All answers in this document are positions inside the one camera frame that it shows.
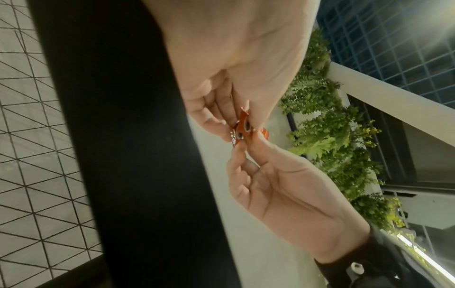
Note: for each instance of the white concrete beam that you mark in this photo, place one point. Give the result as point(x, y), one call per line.
point(391, 98)

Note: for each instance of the dark framed window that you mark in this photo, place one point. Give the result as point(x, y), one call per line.
point(401, 152)

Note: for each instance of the glass grid building facade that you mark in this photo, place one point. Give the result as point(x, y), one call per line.
point(384, 42)

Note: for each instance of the black post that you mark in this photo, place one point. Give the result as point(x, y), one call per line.
point(135, 146)

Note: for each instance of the small orange plastic clip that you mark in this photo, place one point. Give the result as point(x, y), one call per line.
point(244, 126)

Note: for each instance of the person's right hand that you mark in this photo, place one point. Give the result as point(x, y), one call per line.
point(284, 194)

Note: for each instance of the green fern plants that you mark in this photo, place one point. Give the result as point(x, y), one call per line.
point(334, 135)

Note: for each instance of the person's left hand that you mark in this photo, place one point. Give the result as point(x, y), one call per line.
point(245, 42)

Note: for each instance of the bright light strip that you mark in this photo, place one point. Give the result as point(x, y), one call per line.
point(426, 257)

